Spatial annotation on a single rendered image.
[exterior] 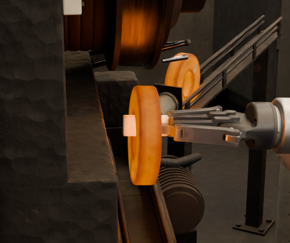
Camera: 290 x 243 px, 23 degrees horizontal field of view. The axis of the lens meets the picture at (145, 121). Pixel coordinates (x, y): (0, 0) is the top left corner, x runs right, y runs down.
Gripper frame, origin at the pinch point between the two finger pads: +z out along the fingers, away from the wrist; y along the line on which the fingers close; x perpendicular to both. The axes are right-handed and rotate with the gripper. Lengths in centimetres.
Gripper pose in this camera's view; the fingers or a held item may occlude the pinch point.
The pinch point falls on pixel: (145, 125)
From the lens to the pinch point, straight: 108.2
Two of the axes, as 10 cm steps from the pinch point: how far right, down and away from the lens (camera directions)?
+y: -1.3, -3.3, 9.4
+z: -9.9, 0.0, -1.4
